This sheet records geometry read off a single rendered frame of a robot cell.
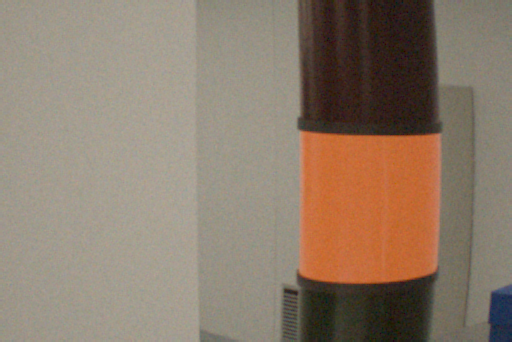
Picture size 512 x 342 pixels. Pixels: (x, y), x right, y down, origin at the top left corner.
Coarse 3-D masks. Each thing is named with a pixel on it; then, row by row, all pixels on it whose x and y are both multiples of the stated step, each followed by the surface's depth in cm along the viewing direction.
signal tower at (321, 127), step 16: (304, 128) 41; (320, 128) 41; (336, 128) 40; (352, 128) 40; (368, 128) 40; (384, 128) 40; (400, 128) 40; (416, 128) 40; (432, 128) 41; (432, 272) 42; (304, 288) 42; (320, 288) 41; (336, 288) 41; (352, 288) 41; (368, 288) 40; (384, 288) 40; (400, 288) 41; (416, 288) 41
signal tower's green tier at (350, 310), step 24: (432, 288) 42; (312, 312) 42; (336, 312) 41; (360, 312) 41; (384, 312) 41; (408, 312) 41; (432, 312) 42; (312, 336) 42; (336, 336) 41; (360, 336) 41; (384, 336) 41; (408, 336) 41
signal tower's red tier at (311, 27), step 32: (320, 0) 40; (352, 0) 40; (384, 0) 40; (416, 0) 40; (320, 32) 40; (352, 32) 40; (384, 32) 40; (416, 32) 40; (320, 64) 41; (352, 64) 40; (384, 64) 40; (416, 64) 40; (320, 96) 41; (352, 96) 40; (384, 96) 40; (416, 96) 40
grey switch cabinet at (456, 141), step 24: (456, 96) 726; (456, 120) 727; (456, 144) 728; (456, 168) 730; (456, 192) 731; (456, 216) 733; (456, 240) 735; (456, 264) 738; (456, 288) 741; (456, 312) 743; (432, 336) 732
